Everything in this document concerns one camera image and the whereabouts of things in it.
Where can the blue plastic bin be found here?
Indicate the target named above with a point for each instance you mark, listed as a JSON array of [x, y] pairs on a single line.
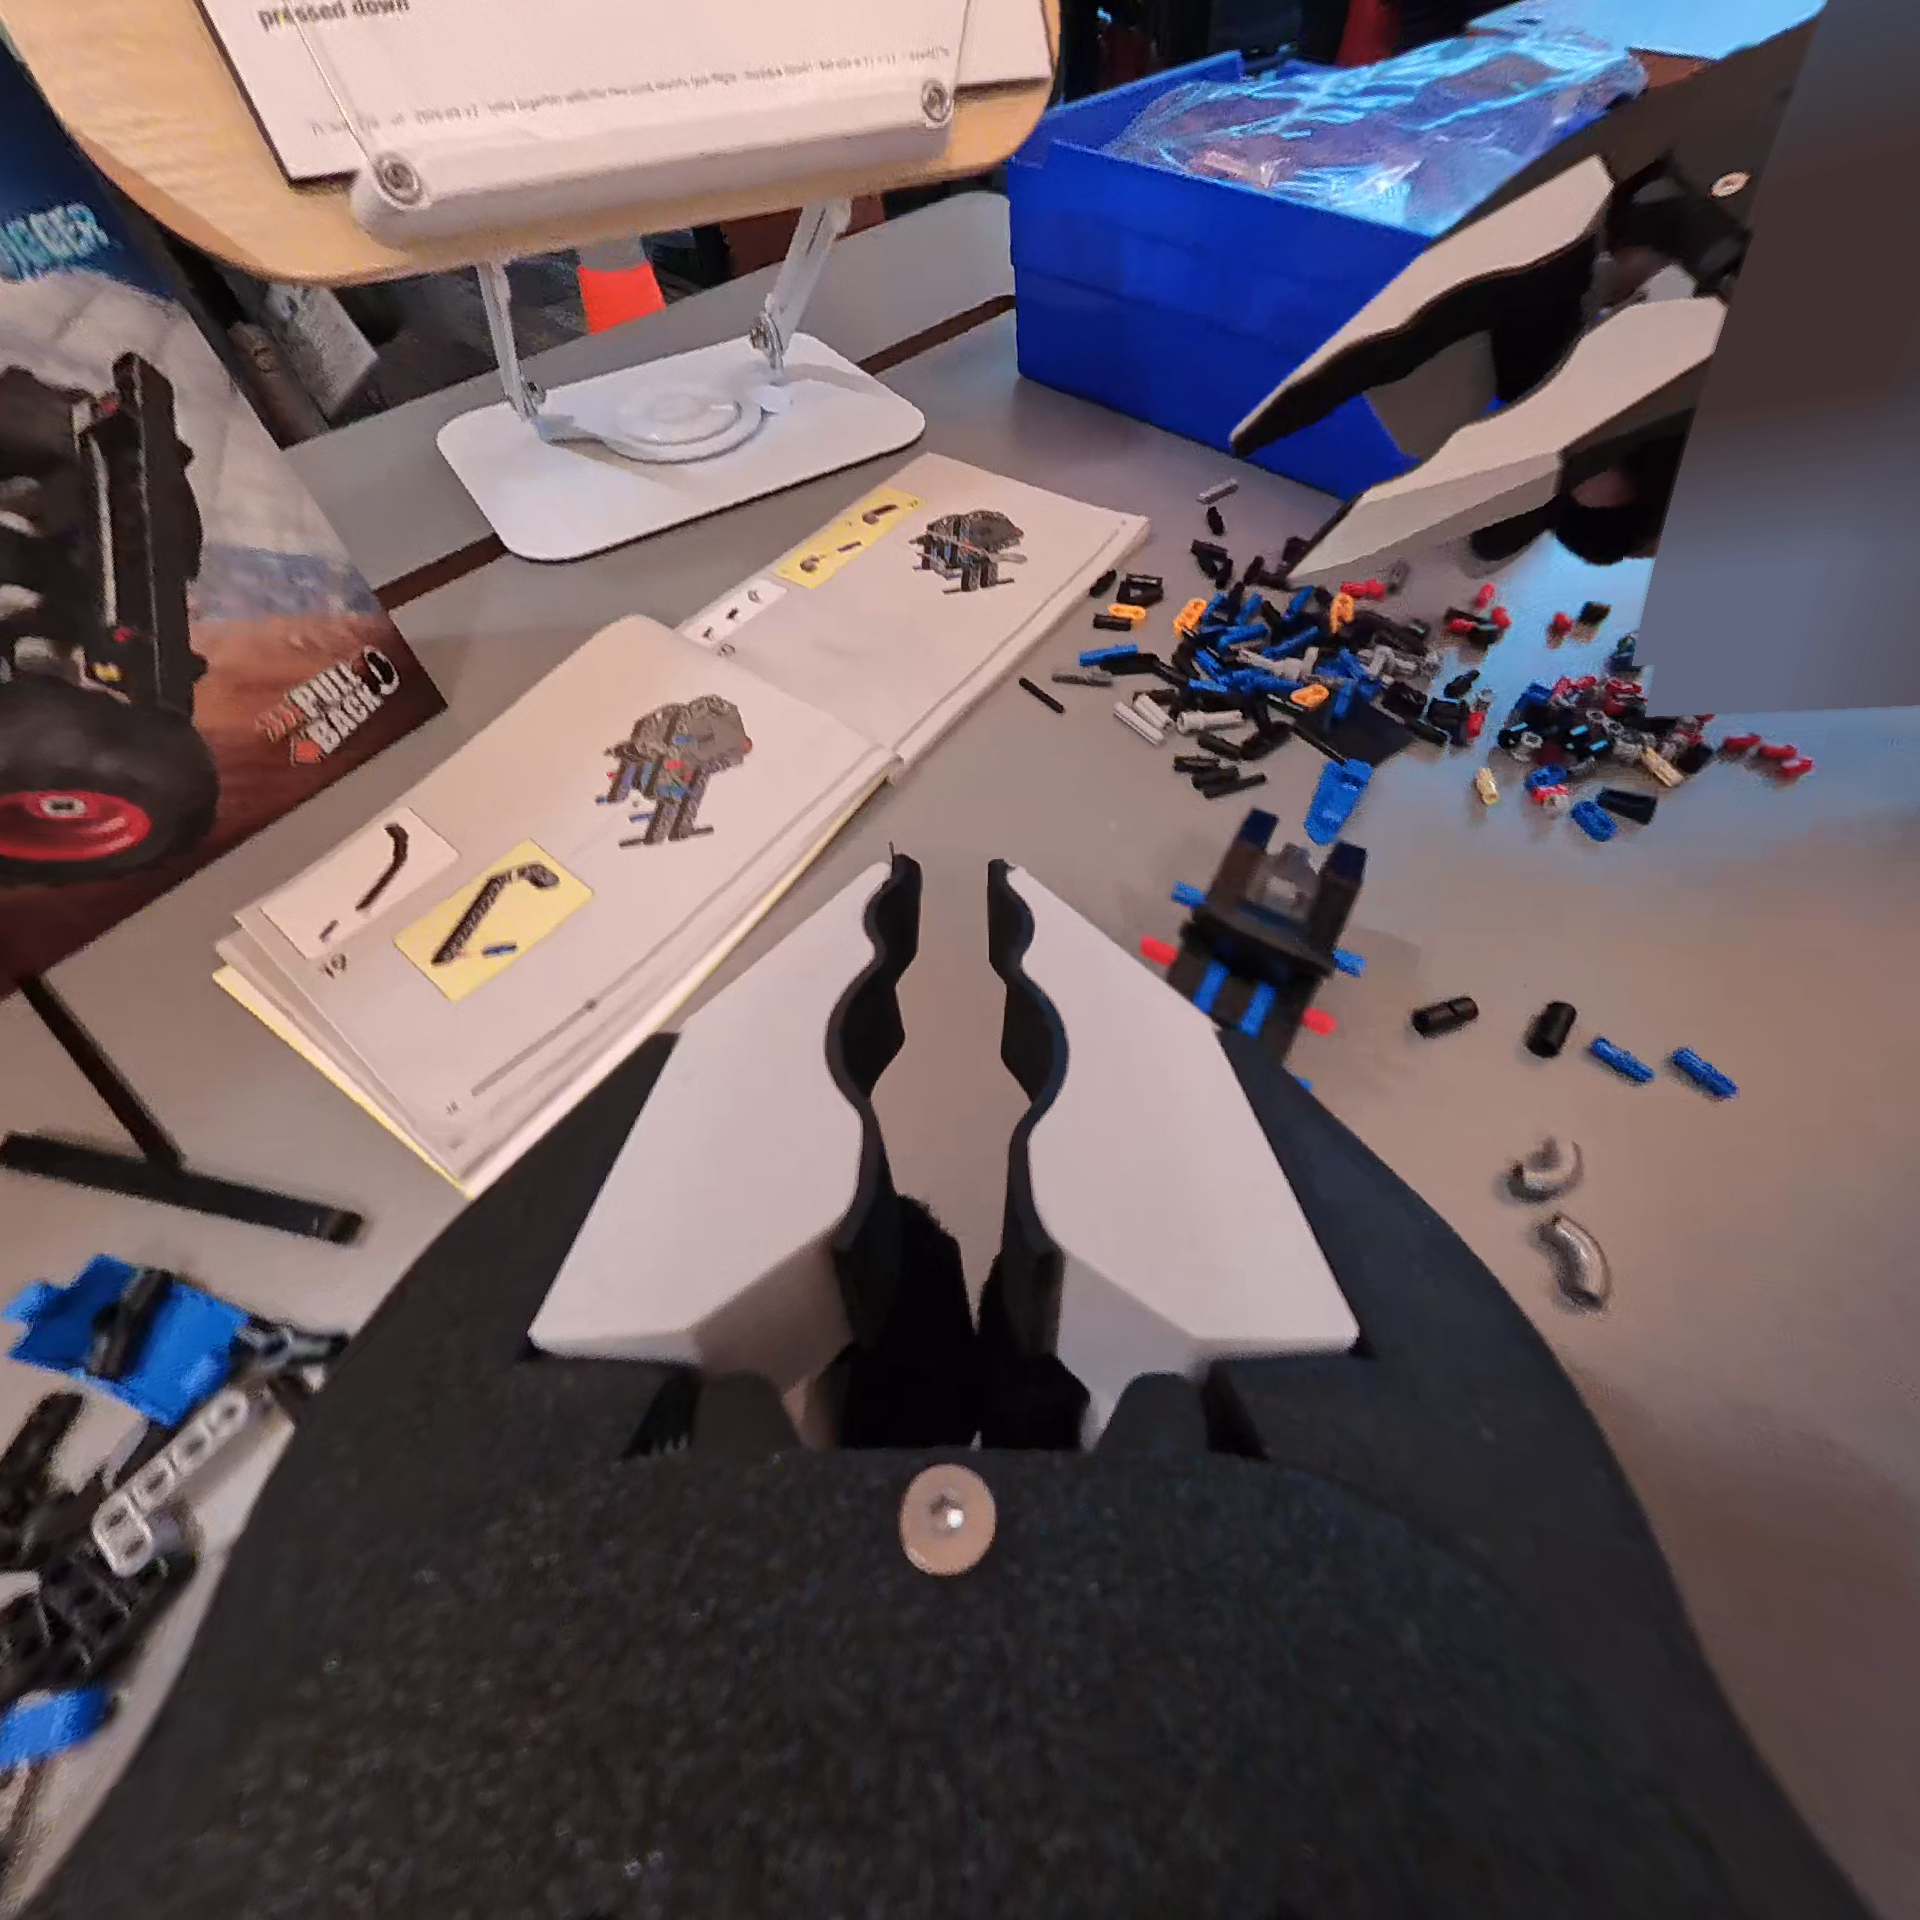
[[1171, 299]]

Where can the black lego connector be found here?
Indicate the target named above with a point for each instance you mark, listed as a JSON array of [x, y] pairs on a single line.
[[1444, 1014], [1551, 1028]]

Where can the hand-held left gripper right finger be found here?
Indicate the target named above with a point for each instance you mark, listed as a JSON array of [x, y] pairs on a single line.
[[1184, 1186]]

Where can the white paper sheets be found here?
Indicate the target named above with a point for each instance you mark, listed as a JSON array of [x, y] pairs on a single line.
[[601, 59]]

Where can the printed lego set box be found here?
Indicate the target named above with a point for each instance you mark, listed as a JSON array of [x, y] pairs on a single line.
[[225, 601]]

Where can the pile of red black lego pins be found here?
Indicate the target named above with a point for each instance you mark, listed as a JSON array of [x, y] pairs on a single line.
[[1605, 736]]

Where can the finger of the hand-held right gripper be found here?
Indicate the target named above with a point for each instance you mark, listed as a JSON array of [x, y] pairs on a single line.
[[1574, 399], [1489, 251]]

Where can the blue lego panel assembly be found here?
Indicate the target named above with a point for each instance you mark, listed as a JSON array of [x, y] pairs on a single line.
[[166, 1334]]

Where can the orange cone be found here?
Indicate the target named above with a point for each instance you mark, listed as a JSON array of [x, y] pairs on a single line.
[[618, 294]]

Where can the blue lego pin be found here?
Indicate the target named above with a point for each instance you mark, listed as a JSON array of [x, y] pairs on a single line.
[[1616, 1061], [1702, 1074]]

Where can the wooden board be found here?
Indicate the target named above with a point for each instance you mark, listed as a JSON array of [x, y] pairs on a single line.
[[166, 195]]

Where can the blue lego panel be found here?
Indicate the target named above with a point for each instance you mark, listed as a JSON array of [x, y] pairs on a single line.
[[1338, 798]]

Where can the grey lego beam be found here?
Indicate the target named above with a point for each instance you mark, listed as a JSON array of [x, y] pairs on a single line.
[[150, 1502]]

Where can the black lego chassis assembly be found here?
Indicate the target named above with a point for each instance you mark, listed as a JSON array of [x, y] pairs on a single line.
[[58, 1617]]

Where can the lego instruction booklet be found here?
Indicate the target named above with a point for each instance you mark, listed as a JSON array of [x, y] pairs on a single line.
[[781, 839]]

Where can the black bar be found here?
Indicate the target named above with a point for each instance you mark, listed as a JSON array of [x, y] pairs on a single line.
[[181, 1186]]

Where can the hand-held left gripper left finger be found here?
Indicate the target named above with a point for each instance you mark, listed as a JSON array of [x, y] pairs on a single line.
[[705, 1186]]

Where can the pile of black blue lego pins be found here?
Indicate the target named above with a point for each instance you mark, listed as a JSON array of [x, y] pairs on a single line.
[[1279, 661]]

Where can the black blue lego subassembly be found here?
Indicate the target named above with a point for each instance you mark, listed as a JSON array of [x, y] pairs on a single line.
[[1273, 918]]

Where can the grey curved lego piece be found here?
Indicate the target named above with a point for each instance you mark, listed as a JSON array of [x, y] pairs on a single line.
[[1544, 1173], [1574, 1258]]

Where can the white document stand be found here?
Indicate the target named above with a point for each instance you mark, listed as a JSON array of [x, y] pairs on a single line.
[[676, 435]]

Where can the clear plastic bag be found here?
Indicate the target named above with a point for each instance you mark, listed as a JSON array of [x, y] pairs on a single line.
[[1354, 117]]

